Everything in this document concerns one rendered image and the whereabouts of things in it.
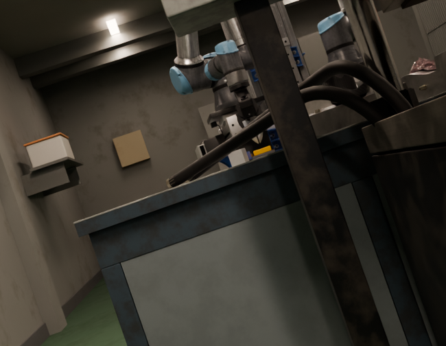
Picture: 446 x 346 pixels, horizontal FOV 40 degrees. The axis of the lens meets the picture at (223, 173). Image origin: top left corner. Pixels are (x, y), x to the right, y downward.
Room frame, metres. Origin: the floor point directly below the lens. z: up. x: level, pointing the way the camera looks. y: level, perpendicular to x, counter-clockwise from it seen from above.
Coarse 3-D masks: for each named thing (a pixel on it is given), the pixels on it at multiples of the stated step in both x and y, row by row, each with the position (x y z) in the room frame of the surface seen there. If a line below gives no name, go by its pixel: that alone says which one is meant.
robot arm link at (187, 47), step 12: (192, 36) 2.32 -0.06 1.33; (180, 48) 2.34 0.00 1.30; (192, 48) 2.34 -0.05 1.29; (180, 60) 2.36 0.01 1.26; (192, 60) 2.35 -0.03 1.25; (180, 72) 2.36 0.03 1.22; (192, 72) 2.36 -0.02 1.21; (180, 84) 2.37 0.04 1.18; (192, 84) 2.38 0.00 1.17; (204, 84) 2.42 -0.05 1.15
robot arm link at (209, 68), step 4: (212, 60) 2.18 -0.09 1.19; (208, 64) 2.21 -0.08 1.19; (212, 64) 2.17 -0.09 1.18; (204, 68) 2.24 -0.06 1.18; (208, 68) 2.21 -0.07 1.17; (212, 68) 2.18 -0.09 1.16; (216, 68) 2.16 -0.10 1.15; (204, 72) 2.24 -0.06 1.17; (208, 72) 2.22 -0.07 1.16; (212, 72) 2.19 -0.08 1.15; (216, 72) 2.18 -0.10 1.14; (220, 72) 2.16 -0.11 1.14; (208, 76) 2.24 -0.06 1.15; (212, 76) 2.21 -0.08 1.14; (216, 76) 2.20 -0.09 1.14; (220, 76) 2.20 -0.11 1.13
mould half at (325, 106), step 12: (360, 96) 1.72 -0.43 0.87; (372, 96) 1.57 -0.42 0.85; (312, 108) 1.70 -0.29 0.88; (324, 108) 1.70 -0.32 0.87; (336, 108) 1.58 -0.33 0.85; (348, 108) 1.57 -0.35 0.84; (312, 120) 1.58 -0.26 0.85; (324, 120) 1.58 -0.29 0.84; (336, 120) 1.58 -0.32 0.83; (348, 120) 1.58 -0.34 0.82; (360, 120) 1.57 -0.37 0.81; (324, 132) 1.58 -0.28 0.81
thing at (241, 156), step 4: (244, 148) 1.99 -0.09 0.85; (232, 152) 1.98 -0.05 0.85; (236, 152) 1.97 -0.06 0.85; (240, 152) 1.97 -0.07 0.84; (244, 152) 1.98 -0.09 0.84; (248, 152) 2.02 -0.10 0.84; (228, 156) 1.98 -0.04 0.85; (232, 156) 1.98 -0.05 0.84; (236, 156) 1.97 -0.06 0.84; (240, 156) 1.97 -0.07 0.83; (244, 156) 1.97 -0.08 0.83; (248, 156) 2.01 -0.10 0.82; (252, 156) 2.09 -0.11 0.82; (232, 160) 1.98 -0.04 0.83; (236, 160) 1.98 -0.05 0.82; (240, 160) 1.97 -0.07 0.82; (244, 160) 1.97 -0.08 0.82; (248, 160) 1.99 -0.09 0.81; (232, 164) 1.98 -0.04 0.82; (236, 164) 1.98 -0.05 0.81
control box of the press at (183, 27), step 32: (192, 0) 1.06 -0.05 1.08; (224, 0) 1.07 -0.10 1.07; (256, 0) 1.10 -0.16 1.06; (192, 32) 1.21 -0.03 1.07; (256, 32) 1.10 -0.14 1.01; (256, 64) 1.10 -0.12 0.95; (288, 64) 1.10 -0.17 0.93; (288, 96) 1.10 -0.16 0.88; (288, 128) 1.10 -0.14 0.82; (288, 160) 1.12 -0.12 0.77; (320, 160) 1.10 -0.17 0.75; (320, 192) 1.10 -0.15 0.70; (320, 224) 1.10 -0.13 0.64; (320, 256) 1.16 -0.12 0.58; (352, 256) 1.10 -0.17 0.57; (352, 288) 1.10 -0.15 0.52; (352, 320) 1.10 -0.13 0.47
